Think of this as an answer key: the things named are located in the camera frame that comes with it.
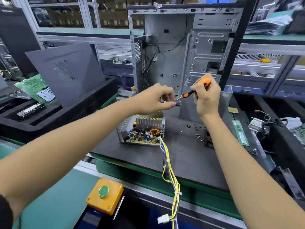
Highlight person's left hand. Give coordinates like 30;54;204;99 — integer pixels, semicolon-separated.
130;83;177;116

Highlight person's right hand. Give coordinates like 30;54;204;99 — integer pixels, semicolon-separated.
190;73;221;120

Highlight small metal bracket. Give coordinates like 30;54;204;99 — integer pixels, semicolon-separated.
159;99;182;107

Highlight orange black screwdriver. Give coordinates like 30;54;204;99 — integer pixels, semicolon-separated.
176;77;212;101

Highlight person's left forearm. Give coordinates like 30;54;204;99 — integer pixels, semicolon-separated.
0;96;138;225

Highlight person's right forearm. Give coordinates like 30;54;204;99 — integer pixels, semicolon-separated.
200;113;305;229

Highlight open power supply unit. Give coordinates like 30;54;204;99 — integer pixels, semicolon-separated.
116;111;166;147

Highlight scattered small screws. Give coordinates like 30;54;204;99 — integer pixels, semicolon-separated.
180;125;207;142

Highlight grey metal computer case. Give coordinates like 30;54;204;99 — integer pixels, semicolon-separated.
128;7;244;123

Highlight dark grey work mat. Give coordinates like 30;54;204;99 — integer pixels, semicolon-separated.
91;106;271;191

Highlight green memory stick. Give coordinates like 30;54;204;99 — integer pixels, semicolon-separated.
232;120;250;147

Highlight silver heatsink cooler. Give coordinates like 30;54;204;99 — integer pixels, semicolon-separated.
248;117;270;135

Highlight stack of papers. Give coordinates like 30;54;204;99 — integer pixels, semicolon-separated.
245;15;294;36

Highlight grey perforated case side panel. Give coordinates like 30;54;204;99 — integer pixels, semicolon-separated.
25;42;107;108

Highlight yellow box green push button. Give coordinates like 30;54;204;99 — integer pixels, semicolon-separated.
85;177;124;216

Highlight grey metal shelf rack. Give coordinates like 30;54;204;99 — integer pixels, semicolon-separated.
10;0;305;97

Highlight row of brown cardboard boxes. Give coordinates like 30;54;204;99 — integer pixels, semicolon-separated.
31;0;199;29

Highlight metal hard drive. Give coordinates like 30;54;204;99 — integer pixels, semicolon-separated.
16;102;46;121

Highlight green motherboard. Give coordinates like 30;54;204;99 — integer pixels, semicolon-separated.
14;74;58;106

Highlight black computer tower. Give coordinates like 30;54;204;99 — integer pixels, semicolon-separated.
0;5;40;79

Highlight black sleeve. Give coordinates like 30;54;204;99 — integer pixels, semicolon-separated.
0;194;14;229

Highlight yellow wire bundle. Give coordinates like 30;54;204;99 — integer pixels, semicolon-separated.
156;137;183;229

